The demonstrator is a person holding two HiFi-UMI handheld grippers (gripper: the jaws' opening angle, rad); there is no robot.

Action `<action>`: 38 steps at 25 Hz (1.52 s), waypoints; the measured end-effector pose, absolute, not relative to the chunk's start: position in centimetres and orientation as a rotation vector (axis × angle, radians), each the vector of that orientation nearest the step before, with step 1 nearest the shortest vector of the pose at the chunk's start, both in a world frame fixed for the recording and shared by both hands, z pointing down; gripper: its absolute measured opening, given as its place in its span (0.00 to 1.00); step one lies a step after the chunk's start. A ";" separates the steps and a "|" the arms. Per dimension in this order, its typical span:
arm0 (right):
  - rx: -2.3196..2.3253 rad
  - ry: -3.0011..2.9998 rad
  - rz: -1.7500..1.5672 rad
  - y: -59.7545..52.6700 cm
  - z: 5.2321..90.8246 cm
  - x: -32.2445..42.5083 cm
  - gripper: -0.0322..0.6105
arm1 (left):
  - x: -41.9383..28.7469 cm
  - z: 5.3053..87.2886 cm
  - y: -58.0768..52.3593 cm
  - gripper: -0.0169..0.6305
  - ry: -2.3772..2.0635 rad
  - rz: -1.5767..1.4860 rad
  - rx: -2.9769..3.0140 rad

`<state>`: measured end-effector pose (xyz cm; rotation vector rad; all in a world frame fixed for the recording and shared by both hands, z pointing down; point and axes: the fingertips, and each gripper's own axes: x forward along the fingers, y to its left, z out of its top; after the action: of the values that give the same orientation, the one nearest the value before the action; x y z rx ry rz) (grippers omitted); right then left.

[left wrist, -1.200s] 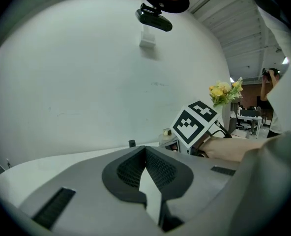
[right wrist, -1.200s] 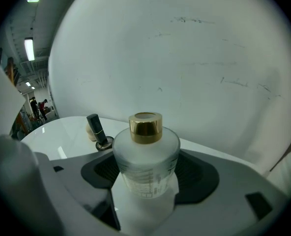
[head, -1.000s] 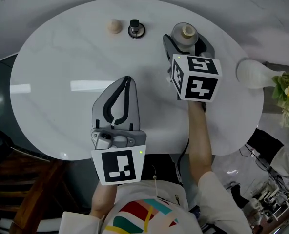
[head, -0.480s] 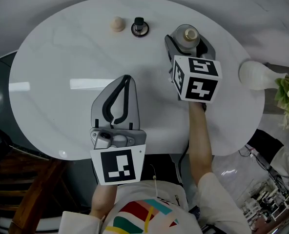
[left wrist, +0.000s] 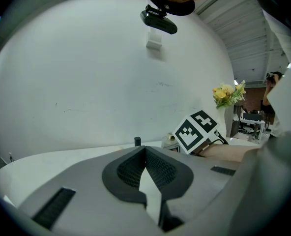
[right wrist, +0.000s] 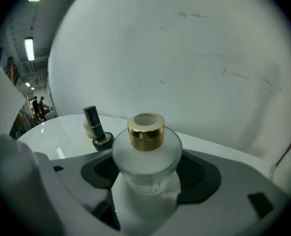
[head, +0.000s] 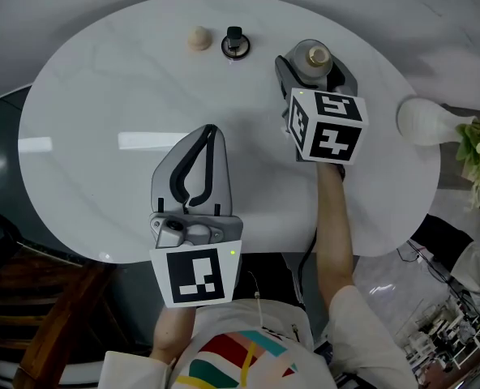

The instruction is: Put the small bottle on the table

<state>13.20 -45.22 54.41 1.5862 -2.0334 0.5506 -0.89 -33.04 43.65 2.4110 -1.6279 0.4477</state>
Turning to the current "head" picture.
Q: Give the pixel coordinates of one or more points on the white oval table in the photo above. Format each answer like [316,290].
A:
[102,108]

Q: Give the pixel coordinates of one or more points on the person's black trousers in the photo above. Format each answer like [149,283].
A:
[272,278]

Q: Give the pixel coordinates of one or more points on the small beige knob ornament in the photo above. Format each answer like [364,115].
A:
[199,41]

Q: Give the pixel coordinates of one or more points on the person's left forearm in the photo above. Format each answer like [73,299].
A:
[173,334]

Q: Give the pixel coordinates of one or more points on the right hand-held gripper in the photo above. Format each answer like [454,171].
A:
[333,140]

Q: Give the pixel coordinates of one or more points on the person's right forearm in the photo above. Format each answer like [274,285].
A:
[335,225]

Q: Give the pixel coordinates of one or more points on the dark wooden bench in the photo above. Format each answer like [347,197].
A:
[33,310]

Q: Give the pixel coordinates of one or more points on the white bottle with gold cap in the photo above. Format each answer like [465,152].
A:
[309,69]

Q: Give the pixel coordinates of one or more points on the black round-base stand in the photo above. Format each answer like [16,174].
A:
[235,46]

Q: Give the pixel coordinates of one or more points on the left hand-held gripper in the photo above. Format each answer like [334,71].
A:
[195,274]

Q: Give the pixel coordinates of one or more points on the white printed t-shirt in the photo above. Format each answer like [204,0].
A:
[264,363]

